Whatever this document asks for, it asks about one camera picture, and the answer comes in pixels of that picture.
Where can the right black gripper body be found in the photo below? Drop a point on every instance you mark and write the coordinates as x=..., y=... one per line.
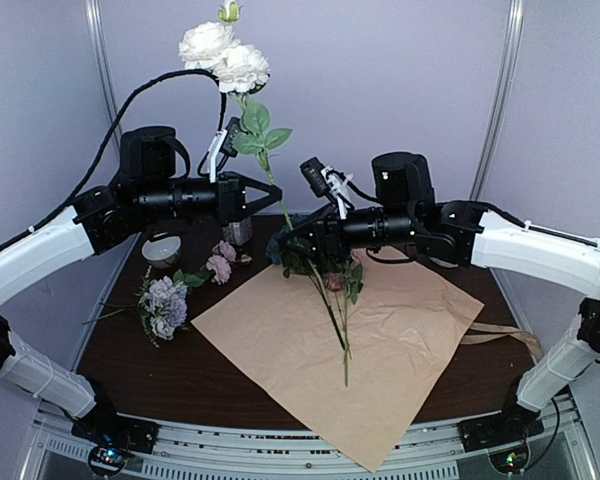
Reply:
x=331, y=226

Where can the small white round bowl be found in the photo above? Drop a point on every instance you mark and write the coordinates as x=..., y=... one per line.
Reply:
x=162, y=253

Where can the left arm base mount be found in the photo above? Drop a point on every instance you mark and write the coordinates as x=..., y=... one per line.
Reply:
x=115, y=443

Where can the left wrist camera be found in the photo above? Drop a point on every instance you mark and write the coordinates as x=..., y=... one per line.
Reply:
x=220, y=150

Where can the right aluminium frame post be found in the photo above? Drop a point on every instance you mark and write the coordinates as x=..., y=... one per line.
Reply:
x=508, y=63

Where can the blue hydrangea stem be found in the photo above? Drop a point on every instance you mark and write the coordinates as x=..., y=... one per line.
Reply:
x=294, y=263

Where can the lavender hydrangea stem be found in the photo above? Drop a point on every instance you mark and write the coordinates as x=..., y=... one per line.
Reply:
x=161, y=306

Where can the beige ribbon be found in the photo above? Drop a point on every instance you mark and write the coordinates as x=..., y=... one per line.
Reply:
x=481, y=333

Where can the front aluminium rail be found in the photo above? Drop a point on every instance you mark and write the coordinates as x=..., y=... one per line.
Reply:
x=427, y=451

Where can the white rose stem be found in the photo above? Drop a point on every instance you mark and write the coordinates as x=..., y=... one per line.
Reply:
x=241, y=71

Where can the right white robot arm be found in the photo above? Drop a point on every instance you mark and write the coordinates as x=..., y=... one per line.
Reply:
x=470, y=233

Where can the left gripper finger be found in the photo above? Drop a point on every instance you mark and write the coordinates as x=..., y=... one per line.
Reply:
x=253, y=206
x=251, y=183

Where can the green and peach wrapping paper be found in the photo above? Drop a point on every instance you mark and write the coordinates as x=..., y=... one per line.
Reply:
x=403, y=332

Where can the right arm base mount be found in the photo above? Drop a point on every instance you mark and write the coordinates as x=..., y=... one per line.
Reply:
x=506, y=443

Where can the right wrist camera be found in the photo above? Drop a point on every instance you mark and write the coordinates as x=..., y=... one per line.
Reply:
x=329, y=183

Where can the left aluminium frame post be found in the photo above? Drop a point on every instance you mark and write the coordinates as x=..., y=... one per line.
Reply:
x=96, y=33

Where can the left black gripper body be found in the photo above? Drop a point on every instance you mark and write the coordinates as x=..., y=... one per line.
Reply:
x=228, y=183

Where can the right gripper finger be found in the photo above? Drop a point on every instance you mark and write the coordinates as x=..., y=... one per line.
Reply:
x=298, y=246
x=307, y=226

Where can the dusty pink rose stem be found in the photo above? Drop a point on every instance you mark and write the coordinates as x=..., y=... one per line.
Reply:
x=339, y=285

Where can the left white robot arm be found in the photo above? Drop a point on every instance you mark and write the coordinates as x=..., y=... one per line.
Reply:
x=145, y=191

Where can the aluminium frame post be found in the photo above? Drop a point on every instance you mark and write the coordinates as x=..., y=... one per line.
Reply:
x=96, y=33
x=508, y=63

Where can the patterned mug yellow inside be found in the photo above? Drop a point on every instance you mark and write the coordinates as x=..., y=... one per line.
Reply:
x=238, y=233

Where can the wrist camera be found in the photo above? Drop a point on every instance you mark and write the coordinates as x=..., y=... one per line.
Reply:
x=220, y=150
x=329, y=183

